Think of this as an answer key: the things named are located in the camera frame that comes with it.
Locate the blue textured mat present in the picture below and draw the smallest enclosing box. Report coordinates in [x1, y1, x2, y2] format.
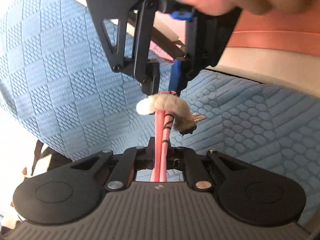
[0, 0, 320, 183]

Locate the white platform board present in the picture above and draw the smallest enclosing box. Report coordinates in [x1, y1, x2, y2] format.
[214, 46, 320, 88]

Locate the pink shoe box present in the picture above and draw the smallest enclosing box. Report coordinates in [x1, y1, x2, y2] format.
[225, 11, 320, 55]

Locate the black metal frame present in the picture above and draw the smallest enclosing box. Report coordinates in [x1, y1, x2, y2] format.
[125, 21, 188, 63]

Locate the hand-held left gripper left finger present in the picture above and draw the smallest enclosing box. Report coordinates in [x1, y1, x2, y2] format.
[71, 137, 157, 191]

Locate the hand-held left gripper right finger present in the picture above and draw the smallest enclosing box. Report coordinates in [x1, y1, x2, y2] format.
[165, 142, 251, 191]

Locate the cream fuzzy hair tie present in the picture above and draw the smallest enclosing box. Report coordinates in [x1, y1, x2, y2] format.
[136, 92, 207, 137]

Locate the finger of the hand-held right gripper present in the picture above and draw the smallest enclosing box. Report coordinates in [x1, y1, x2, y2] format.
[96, 0, 160, 94]
[169, 8, 238, 96]

